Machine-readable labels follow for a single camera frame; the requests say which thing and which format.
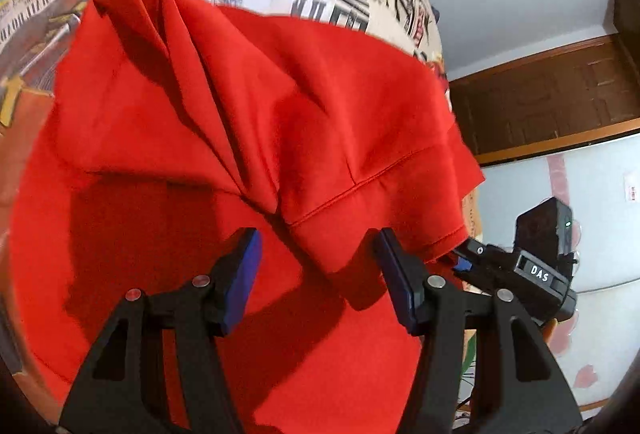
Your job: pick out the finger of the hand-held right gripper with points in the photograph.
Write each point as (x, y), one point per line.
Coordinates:
(482, 261)

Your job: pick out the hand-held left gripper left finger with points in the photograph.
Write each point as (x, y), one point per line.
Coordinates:
(245, 274)

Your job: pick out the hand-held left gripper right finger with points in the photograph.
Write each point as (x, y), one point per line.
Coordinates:
(395, 274)

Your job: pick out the red zip jacket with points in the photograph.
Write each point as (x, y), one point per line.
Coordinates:
(250, 113)

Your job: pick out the white label sticker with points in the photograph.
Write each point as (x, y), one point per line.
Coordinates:
(631, 189)

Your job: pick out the brown wooden door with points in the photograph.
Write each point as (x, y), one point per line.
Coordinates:
(550, 98)

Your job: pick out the brown wooden overhead cabinet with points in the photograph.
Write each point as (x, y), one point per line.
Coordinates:
(627, 3)

